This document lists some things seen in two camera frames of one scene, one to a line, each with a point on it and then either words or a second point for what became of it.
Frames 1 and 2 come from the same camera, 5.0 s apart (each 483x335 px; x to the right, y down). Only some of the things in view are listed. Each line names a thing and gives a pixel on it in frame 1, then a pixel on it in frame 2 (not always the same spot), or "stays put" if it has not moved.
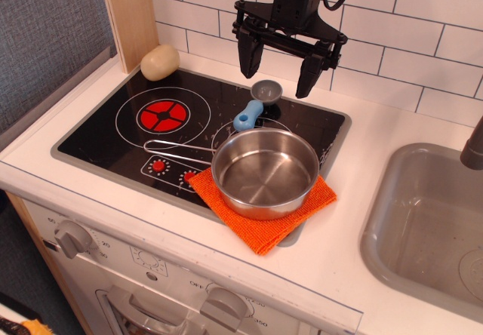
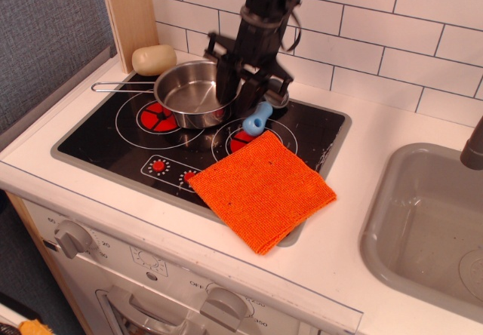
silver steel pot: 261,174 → 186,90
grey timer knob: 72,238 stays put
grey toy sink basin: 423,228 stays put
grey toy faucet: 472,155 stays put
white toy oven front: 125,284 stays put
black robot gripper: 290,23 → 254,52
